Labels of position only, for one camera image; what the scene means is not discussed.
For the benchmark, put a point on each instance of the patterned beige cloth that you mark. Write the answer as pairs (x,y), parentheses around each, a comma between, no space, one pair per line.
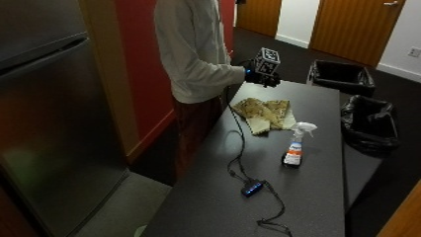
(265,112)

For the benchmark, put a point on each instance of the white cube with black markers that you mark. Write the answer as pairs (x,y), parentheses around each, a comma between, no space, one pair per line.
(267,62)

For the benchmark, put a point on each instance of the wooden door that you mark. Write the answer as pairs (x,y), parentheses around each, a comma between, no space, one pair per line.
(259,15)
(355,28)

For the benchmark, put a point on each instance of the white spray bottle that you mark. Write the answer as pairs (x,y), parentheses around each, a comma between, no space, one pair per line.
(295,148)

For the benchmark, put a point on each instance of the stainless steel refrigerator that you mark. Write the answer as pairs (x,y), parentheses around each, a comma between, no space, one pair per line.
(48,125)

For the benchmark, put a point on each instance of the black hub with blue lights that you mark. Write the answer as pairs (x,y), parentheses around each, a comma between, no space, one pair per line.
(252,188)

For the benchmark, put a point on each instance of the white wall socket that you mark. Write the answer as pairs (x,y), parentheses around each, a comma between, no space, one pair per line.
(414,51)

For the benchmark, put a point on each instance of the black lined waste bin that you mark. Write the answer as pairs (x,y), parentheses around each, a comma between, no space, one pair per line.
(344,75)
(369,123)

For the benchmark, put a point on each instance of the the person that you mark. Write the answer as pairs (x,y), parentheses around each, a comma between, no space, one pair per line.
(192,56)

